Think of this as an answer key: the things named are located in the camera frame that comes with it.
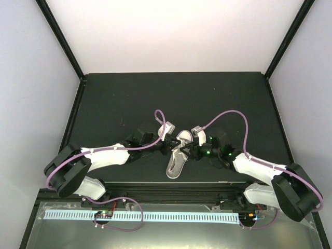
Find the grey canvas sneaker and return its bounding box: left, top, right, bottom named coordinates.
left=166, top=130, right=193, bottom=179

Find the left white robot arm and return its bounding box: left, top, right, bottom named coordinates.
left=44, top=122, right=181, bottom=207

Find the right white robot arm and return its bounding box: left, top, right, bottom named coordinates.
left=180, top=126, right=323, bottom=222

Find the right small circuit board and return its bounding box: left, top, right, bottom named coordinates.
left=239, top=213, right=265, bottom=221

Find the small green circuit board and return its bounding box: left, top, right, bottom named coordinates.
left=94, top=211, right=113, bottom=219

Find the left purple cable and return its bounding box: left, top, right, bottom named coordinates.
left=45, top=109, right=167, bottom=189

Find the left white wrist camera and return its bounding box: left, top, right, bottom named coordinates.
left=158, top=121, right=175, bottom=136

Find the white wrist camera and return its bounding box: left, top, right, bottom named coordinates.
left=190, top=126, right=206, bottom=146
left=158, top=121, right=175, bottom=136

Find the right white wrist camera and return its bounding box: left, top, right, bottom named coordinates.
left=190, top=126, right=206, bottom=146

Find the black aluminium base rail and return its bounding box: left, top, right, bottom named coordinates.
left=97, top=183, right=250, bottom=210

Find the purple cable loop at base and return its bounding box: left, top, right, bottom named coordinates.
left=92, top=196, right=145, bottom=231

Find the light blue slotted cable duct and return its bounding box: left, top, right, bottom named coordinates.
left=43, top=210, right=240, bottom=225

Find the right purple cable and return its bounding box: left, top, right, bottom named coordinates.
left=199, top=109, right=325, bottom=211

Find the right black frame post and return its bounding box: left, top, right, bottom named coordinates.
left=264, top=0, right=315, bottom=80

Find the black frame post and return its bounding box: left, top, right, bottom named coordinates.
left=36, top=0, right=85, bottom=80
left=264, top=0, right=315, bottom=80

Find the left black frame post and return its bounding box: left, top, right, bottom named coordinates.
left=36, top=0, right=85, bottom=80

